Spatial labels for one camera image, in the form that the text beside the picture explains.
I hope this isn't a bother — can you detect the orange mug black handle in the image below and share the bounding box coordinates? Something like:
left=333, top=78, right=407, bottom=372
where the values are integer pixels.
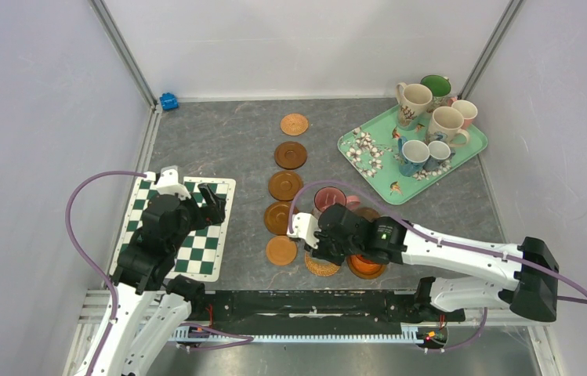
left=352, top=255, right=381, bottom=268

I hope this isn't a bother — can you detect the dark walnut wooden coaster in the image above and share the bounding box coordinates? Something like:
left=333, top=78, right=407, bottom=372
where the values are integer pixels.
left=354, top=207, right=381, bottom=222

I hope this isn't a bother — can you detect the brown ridged wooden coaster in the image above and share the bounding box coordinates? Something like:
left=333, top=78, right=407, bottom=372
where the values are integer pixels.
left=346, top=255, right=387, bottom=280

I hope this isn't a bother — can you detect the pink patterned mug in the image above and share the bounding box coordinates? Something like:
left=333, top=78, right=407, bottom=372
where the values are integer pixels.
left=313, top=186, right=361, bottom=216

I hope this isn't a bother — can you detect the woven rattan coaster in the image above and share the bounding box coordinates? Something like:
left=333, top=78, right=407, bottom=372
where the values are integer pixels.
left=304, top=252, right=341, bottom=277

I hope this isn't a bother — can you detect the light orange wooden coaster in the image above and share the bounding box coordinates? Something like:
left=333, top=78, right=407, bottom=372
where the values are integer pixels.
left=266, top=236, right=297, bottom=266

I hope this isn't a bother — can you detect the brown wooden saucer coaster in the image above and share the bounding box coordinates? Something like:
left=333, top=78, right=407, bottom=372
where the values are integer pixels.
left=263, top=201, right=292, bottom=236
left=274, top=141, right=308, bottom=170
left=268, top=171, right=304, bottom=201

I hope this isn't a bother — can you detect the blue patterned mug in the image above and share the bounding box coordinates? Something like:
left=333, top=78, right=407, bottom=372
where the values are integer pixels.
left=397, top=137, right=430, bottom=177

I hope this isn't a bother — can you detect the light cork coaster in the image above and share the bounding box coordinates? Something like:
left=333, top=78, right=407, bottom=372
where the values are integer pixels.
left=280, top=113, right=310, bottom=136

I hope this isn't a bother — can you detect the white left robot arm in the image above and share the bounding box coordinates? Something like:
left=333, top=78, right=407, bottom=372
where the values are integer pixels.
left=76, top=172, right=226, bottom=375

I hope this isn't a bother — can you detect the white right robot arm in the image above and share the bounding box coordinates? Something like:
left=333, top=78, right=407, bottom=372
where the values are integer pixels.
left=287, top=204, right=559, bottom=323

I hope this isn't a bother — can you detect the green white chessboard mat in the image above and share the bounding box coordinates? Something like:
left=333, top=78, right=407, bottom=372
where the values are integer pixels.
left=109, top=176, right=236, bottom=282

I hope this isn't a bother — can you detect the mint green floral tray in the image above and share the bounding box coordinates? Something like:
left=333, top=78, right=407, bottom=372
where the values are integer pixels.
left=337, top=106, right=487, bottom=205

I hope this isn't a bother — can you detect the blue toy block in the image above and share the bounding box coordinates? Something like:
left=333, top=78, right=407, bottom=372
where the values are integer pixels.
left=159, top=92, right=179, bottom=111

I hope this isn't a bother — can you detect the small white blue mug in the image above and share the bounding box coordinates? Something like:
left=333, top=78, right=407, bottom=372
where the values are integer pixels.
left=423, top=140, right=455, bottom=172

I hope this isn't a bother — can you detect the large cream mug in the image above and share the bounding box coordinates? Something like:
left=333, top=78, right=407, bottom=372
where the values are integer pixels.
left=425, top=107, right=470, bottom=148

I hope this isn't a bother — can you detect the white floral mug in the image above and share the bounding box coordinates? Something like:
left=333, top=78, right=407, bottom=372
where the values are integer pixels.
left=396, top=82, right=433, bottom=130

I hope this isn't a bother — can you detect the green inside mug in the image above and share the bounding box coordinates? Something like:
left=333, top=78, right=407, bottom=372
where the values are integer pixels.
left=420, top=74, right=452, bottom=112

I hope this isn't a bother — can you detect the pink white mug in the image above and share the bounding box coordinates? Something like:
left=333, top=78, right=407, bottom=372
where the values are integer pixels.
left=447, top=97, right=478, bottom=129

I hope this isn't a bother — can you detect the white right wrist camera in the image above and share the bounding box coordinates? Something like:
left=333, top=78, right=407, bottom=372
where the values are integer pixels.
left=286, top=212, right=320, bottom=249

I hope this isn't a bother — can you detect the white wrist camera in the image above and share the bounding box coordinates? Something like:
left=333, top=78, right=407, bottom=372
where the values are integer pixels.
left=286, top=212, right=320, bottom=249
left=154, top=165, right=191, bottom=201

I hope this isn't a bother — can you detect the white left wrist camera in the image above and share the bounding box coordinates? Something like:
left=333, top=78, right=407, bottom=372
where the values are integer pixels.
left=154, top=165, right=191, bottom=201

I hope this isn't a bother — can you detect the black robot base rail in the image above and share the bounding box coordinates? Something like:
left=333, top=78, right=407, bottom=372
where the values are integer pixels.
left=184, top=290, right=466, bottom=336

